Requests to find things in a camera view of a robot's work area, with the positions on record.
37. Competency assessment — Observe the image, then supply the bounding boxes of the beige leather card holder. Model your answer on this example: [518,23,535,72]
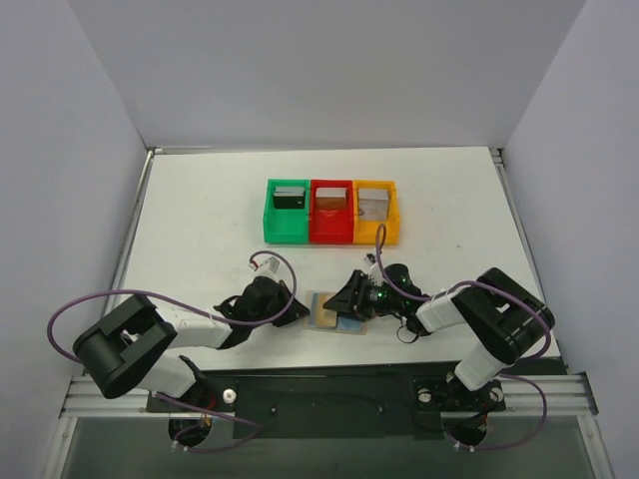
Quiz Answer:
[306,290,367,335]

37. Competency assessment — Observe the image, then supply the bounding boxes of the gold credit card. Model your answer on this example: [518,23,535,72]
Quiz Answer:
[309,291,337,330]

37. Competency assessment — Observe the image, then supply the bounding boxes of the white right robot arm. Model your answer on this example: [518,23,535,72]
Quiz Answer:
[322,263,555,408]

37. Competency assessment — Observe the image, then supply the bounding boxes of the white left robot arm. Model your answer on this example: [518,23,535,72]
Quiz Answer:
[73,275,310,411]

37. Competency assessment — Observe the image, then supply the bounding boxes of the cards in yellow bin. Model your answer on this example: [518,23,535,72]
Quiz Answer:
[357,188,389,222]

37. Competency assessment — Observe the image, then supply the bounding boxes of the cards in red bin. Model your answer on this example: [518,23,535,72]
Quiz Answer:
[315,187,348,211]

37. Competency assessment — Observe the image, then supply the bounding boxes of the black cards in green bin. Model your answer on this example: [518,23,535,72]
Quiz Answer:
[272,186,306,210]

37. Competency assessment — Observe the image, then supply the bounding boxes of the red plastic bin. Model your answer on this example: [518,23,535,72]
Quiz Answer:
[309,179,354,244]

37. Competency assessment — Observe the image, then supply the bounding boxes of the green plastic bin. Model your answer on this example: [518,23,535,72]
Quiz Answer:
[263,179,311,244]

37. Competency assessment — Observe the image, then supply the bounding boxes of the yellow plastic bin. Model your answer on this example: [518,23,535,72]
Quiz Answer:
[352,180,401,245]

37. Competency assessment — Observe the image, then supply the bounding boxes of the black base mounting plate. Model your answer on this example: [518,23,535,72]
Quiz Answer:
[147,362,505,444]

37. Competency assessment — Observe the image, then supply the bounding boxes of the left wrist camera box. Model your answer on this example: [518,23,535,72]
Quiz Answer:
[256,255,281,276]

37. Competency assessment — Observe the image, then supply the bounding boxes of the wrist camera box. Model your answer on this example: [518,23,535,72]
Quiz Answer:
[256,255,281,276]
[364,253,377,268]

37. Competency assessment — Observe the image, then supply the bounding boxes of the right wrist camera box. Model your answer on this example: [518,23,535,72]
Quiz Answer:
[364,253,377,268]

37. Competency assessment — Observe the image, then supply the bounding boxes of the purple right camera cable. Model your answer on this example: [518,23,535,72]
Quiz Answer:
[373,223,554,453]

